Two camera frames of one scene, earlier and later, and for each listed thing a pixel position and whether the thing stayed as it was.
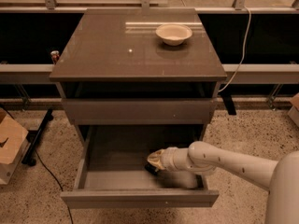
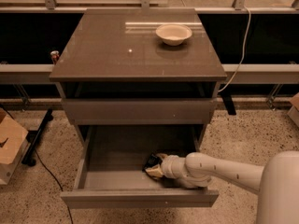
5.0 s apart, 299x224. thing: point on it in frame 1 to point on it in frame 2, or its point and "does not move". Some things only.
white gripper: x=168 y=160 to x=168 y=167
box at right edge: x=293 y=112 does not move
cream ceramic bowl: x=174 y=35 does not move
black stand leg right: x=229 y=103 does not move
